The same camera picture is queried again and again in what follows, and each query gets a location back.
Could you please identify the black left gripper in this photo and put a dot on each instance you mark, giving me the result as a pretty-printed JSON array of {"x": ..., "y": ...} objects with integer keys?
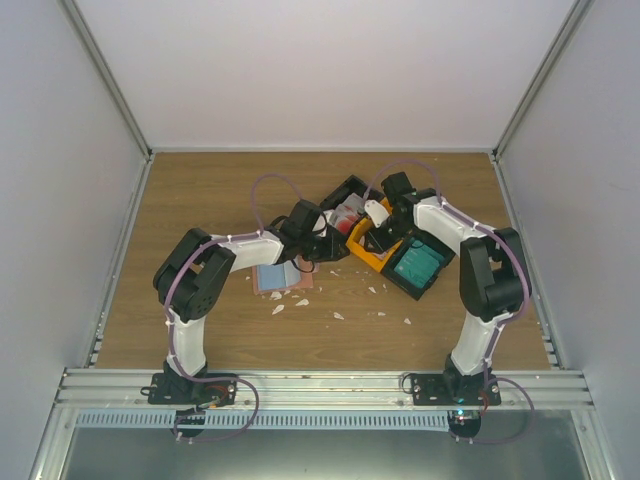
[{"x": 333, "y": 253}]

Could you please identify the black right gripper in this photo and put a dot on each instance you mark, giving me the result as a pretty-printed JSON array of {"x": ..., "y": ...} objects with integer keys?
[{"x": 380, "y": 244}]

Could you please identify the pink card holder wallet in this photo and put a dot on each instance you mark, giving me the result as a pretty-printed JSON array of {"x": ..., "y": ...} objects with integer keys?
[{"x": 287, "y": 276}]

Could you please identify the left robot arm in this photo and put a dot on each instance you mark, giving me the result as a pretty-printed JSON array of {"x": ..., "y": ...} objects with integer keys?
[{"x": 191, "y": 279}]

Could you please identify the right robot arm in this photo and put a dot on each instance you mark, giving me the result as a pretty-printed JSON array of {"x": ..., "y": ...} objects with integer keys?
[{"x": 494, "y": 284}]

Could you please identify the red white card stack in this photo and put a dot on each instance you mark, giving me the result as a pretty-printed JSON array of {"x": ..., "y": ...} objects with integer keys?
[{"x": 348, "y": 213}]

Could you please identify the black bin teal cards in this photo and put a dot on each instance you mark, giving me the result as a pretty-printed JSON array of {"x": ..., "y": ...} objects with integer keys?
[{"x": 428, "y": 239}]

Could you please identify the teal card stack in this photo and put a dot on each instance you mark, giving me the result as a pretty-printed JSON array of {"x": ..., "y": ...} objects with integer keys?
[{"x": 419, "y": 264}]

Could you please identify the black bin red cards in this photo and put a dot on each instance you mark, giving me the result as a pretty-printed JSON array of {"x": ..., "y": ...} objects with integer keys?
[{"x": 352, "y": 184}]

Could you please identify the yellow bin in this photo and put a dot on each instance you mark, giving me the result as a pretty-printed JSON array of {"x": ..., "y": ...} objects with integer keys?
[{"x": 356, "y": 243}]

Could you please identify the white debris pile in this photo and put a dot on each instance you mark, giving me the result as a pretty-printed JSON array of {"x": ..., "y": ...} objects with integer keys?
[{"x": 286, "y": 299}]

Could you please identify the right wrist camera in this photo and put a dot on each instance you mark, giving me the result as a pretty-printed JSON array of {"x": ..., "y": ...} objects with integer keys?
[{"x": 377, "y": 213}]

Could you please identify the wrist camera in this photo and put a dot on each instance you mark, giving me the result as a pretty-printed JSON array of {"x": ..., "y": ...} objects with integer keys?
[
  {"x": 330, "y": 217},
  {"x": 377, "y": 213}
]

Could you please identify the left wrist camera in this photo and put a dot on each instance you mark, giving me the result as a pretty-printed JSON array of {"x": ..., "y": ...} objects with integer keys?
[{"x": 330, "y": 217}]

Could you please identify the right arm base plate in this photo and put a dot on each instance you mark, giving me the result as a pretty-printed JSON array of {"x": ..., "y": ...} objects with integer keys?
[{"x": 451, "y": 389}]

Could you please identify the grey cable duct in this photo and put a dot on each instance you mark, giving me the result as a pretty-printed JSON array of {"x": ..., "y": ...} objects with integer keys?
[{"x": 288, "y": 420}]

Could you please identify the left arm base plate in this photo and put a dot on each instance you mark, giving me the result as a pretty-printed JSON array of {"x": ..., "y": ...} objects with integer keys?
[{"x": 219, "y": 390}]

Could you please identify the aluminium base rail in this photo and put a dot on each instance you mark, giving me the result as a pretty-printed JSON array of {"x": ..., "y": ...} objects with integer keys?
[{"x": 325, "y": 390}]

